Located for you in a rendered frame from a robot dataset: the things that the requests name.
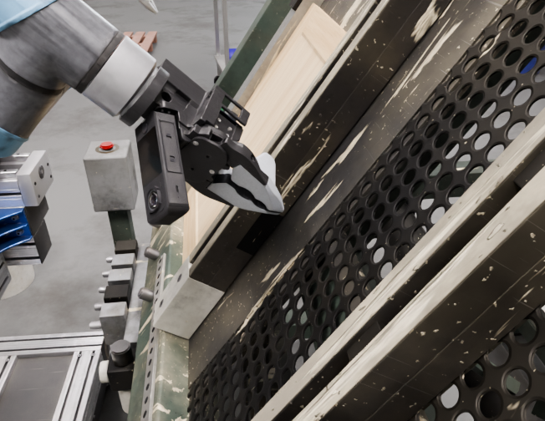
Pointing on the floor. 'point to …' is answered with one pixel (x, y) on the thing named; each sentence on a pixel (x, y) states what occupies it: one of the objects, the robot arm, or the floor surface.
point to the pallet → (143, 39)
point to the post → (121, 225)
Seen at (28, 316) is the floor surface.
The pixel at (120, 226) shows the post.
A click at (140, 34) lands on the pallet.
